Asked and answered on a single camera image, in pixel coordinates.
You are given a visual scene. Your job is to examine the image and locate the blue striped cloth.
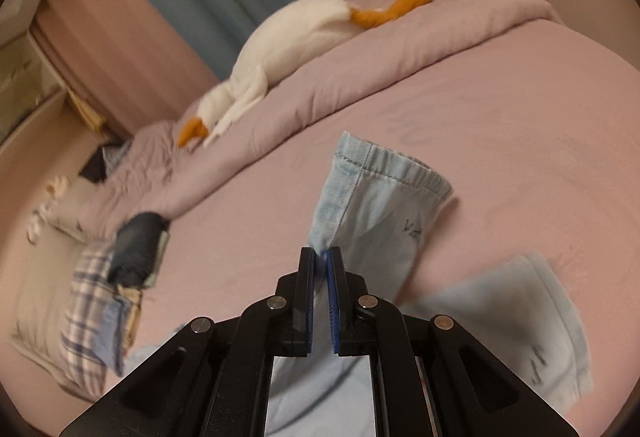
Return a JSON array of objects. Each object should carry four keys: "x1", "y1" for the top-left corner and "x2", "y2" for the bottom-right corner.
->
[{"x1": 99, "y1": 297, "x2": 132, "y2": 370}]

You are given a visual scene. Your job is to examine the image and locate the dark cloth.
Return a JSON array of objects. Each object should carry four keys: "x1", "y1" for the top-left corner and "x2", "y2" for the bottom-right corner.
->
[{"x1": 79, "y1": 142, "x2": 132, "y2": 184}]

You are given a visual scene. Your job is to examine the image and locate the lilac quilt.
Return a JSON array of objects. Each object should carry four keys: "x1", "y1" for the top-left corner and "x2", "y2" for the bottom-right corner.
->
[{"x1": 75, "y1": 0, "x2": 566, "y2": 243}]

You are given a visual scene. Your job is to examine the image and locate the dark blue folded garment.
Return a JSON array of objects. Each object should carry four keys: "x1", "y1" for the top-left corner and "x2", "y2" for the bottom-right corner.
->
[{"x1": 109, "y1": 212, "x2": 168, "y2": 288}]

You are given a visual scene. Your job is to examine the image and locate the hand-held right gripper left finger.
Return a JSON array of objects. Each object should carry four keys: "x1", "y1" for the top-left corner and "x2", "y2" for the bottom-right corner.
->
[{"x1": 59, "y1": 247, "x2": 317, "y2": 437}]

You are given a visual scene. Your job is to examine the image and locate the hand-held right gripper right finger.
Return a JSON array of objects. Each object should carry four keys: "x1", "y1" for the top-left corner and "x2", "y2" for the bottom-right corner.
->
[{"x1": 325, "y1": 246, "x2": 576, "y2": 437}]

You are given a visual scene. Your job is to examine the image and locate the light blue denim pants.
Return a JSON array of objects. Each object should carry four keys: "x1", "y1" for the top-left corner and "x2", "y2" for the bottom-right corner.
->
[{"x1": 120, "y1": 131, "x2": 596, "y2": 437}]

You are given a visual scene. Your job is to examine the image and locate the plaid shirt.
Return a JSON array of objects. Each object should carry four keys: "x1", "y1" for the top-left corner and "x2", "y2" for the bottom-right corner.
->
[{"x1": 60, "y1": 242, "x2": 132, "y2": 378}]

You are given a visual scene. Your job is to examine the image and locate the pink bed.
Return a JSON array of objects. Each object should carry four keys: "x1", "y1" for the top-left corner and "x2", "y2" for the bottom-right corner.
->
[{"x1": 10, "y1": 17, "x2": 640, "y2": 437}]

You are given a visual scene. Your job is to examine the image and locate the cream frilled pillow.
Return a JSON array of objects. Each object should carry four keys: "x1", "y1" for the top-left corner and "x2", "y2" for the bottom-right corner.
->
[{"x1": 27, "y1": 174, "x2": 118, "y2": 245}]

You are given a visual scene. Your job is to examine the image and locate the beige folded garment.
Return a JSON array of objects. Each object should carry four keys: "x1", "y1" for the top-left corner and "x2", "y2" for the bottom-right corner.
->
[{"x1": 117, "y1": 287, "x2": 144, "y2": 353}]

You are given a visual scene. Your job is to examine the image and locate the white goose plush toy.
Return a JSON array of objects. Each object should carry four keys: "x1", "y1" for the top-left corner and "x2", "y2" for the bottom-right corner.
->
[{"x1": 177, "y1": 0, "x2": 446, "y2": 150}]

